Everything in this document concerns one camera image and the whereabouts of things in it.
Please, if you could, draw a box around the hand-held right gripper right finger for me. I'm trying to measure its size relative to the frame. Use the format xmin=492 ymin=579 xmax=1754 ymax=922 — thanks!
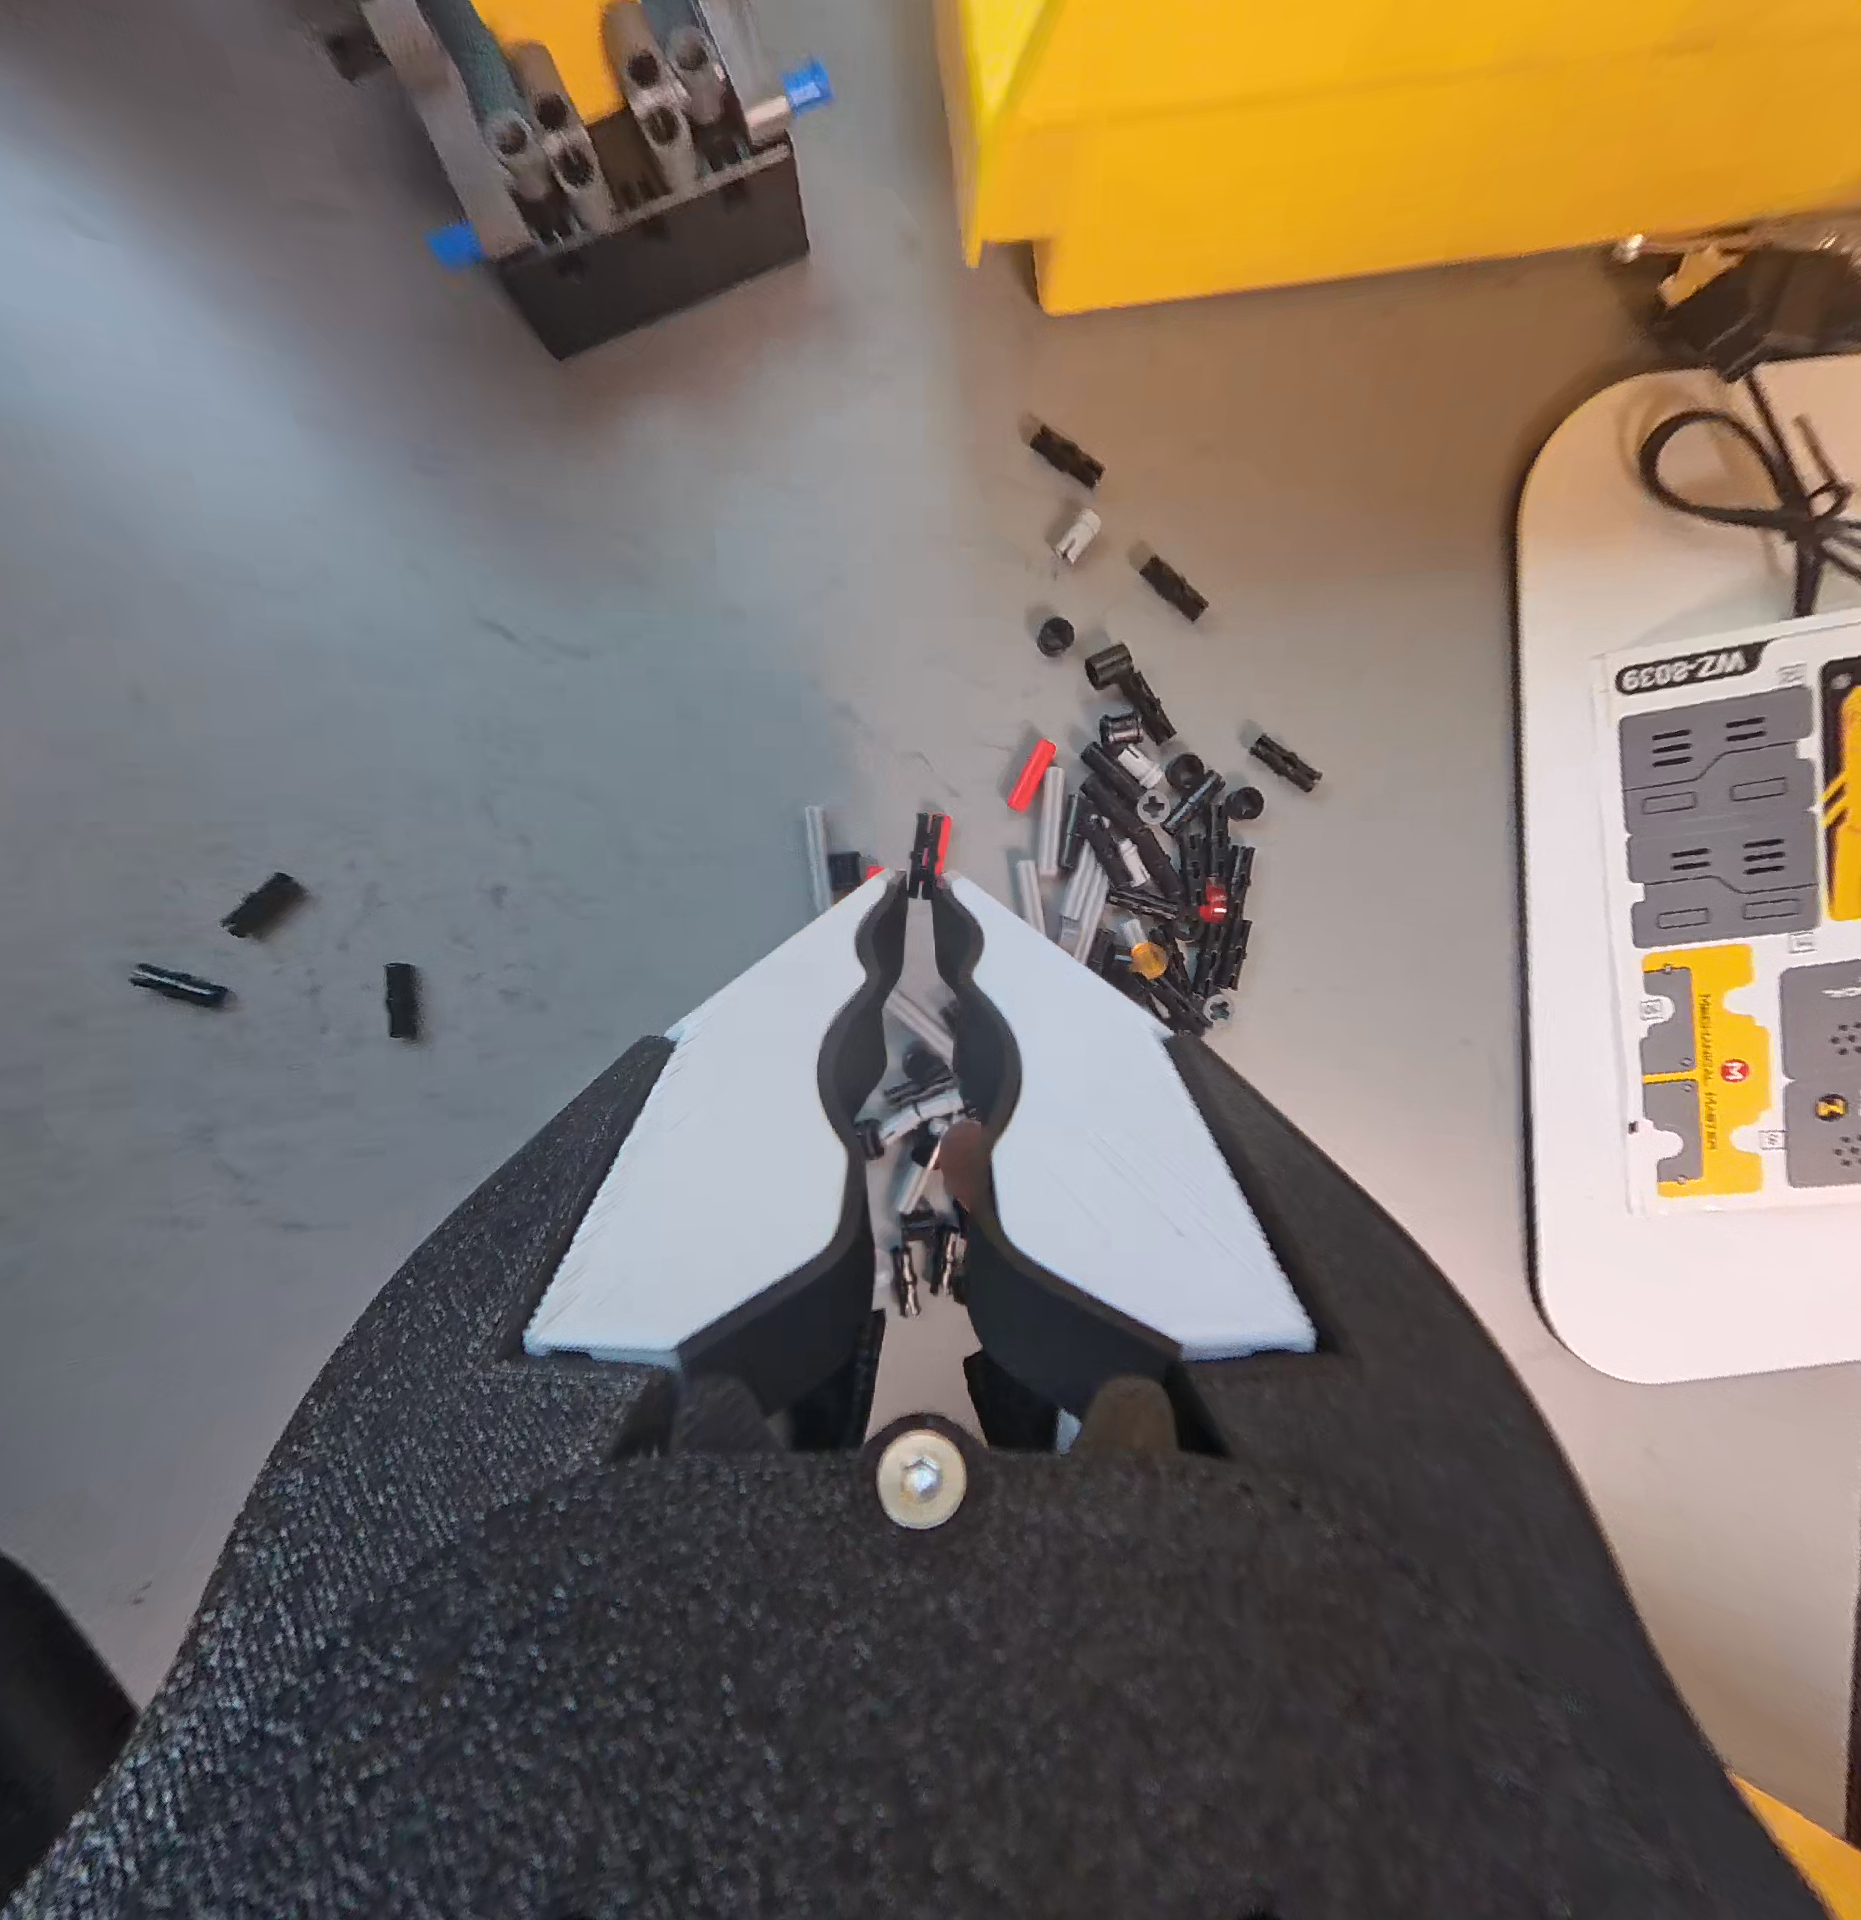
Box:
xmin=925 ymin=874 xmax=1319 ymax=1455

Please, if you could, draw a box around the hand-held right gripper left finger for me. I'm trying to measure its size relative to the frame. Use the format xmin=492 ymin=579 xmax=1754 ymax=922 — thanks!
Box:
xmin=522 ymin=874 xmax=913 ymax=1455

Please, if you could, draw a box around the pile of small lego pins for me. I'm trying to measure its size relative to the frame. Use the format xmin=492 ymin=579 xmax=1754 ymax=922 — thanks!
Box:
xmin=800 ymin=416 xmax=1325 ymax=1318

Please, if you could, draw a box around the black and yellow lego model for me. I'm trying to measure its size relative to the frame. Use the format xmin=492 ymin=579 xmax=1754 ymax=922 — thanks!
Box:
xmin=321 ymin=0 xmax=838 ymax=360

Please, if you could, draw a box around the yellow plastic bin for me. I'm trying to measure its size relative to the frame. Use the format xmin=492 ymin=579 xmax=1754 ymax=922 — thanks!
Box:
xmin=1724 ymin=1770 xmax=1861 ymax=1920
xmin=936 ymin=0 xmax=1861 ymax=316

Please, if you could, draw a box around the wooden book stand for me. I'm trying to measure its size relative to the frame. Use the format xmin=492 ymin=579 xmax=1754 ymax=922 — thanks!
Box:
xmin=1515 ymin=353 xmax=1861 ymax=1386

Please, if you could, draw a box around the sticker sheet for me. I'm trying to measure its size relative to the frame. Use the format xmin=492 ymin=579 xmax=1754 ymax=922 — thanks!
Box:
xmin=1596 ymin=607 xmax=1861 ymax=1215

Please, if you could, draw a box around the black mesh pad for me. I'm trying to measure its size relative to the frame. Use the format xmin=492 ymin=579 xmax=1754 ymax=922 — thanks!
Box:
xmin=0 ymin=1535 xmax=140 ymax=1920

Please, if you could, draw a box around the black power adapter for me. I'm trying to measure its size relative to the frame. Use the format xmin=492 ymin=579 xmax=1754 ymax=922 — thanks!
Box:
xmin=1608 ymin=217 xmax=1861 ymax=383

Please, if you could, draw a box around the black cable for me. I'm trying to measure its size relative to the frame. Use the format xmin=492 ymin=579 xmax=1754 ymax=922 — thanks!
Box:
xmin=1637 ymin=405 xmax=1861 ymax=608

